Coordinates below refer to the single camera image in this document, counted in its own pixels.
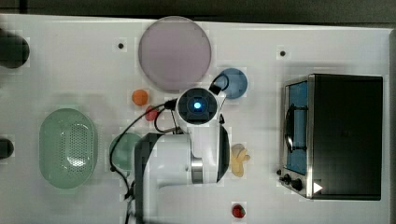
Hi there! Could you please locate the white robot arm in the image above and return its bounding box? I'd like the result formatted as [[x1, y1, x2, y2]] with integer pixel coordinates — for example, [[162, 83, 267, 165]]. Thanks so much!
[[134, 88, 230, 224]]

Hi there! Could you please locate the green strainer basket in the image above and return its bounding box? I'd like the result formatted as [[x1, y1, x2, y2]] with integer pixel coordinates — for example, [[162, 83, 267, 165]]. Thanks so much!
[[39, 108, 98, 189]]

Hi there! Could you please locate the blue bowl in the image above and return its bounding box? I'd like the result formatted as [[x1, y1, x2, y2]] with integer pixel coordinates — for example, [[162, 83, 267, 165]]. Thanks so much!
[[214, 68, 248, 100]]

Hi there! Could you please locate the strawberry toy near orange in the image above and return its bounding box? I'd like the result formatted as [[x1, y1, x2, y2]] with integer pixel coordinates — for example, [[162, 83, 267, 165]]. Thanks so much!
[[145, 105, 159, 121]]

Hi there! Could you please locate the peeled banana toy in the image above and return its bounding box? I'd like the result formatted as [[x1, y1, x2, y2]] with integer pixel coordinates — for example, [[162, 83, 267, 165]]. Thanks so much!
[[231, 144, 250, 177]]

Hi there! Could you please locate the orange fruit toy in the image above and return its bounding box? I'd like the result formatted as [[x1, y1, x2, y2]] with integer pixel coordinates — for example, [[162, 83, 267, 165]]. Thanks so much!
[[132, 90, 149, 106]]

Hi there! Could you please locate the grey round plate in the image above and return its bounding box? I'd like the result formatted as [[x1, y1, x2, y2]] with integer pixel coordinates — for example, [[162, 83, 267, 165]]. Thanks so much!
[[138, 16, 211, 91]]

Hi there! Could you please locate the green cup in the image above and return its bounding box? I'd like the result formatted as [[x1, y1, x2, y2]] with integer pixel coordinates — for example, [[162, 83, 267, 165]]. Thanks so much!
[[109, 133, 141, 173]]

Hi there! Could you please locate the strawberry toy near oven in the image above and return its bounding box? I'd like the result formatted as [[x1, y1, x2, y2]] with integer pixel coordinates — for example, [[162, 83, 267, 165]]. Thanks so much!
[[232, 203, 246, 218]]

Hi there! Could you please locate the black toaster oven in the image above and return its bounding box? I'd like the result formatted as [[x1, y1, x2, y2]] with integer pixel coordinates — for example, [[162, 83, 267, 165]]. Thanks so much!
[[276, 74, 383, 201]]

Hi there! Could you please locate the small black cylinder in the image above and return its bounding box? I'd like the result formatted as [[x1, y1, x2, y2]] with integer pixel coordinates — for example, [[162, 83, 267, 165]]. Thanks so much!
[[0, 138, 14, 160]]

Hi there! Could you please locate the black cylinder post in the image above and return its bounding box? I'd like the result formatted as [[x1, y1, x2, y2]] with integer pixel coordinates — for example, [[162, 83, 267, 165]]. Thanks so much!
[[0, 29, 30, 69]]

